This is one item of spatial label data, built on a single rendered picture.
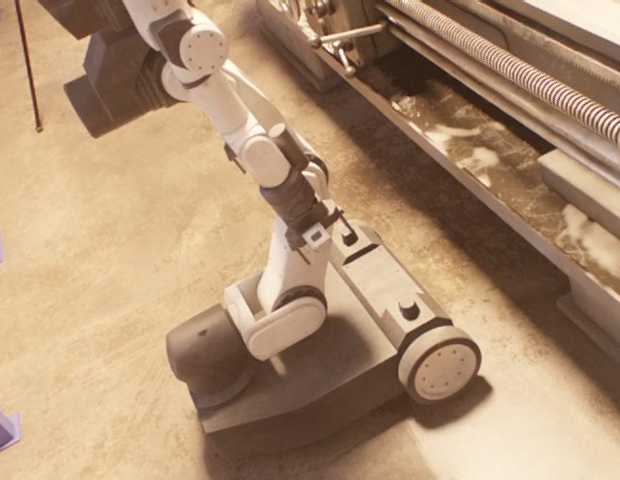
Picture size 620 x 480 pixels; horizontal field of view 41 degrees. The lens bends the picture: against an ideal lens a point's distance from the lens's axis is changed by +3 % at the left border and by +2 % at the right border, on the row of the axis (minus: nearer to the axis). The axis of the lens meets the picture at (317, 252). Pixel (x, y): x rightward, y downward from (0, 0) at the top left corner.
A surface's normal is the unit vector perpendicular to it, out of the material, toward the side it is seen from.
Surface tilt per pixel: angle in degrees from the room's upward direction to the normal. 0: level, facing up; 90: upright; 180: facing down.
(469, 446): 0
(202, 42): 90
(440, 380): 90
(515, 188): 0
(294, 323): 90
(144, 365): 0
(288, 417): 90
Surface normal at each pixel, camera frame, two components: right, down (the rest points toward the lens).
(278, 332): 0.37, 0.50
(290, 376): -0.32, -0.72
